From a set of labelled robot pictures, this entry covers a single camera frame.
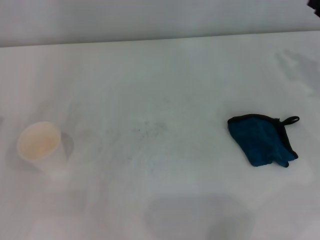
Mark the blue rag with black trim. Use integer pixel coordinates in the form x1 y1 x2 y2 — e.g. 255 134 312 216
226 113 300 169

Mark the white paper cup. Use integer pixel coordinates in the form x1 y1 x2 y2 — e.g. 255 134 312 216
16 121 75 180

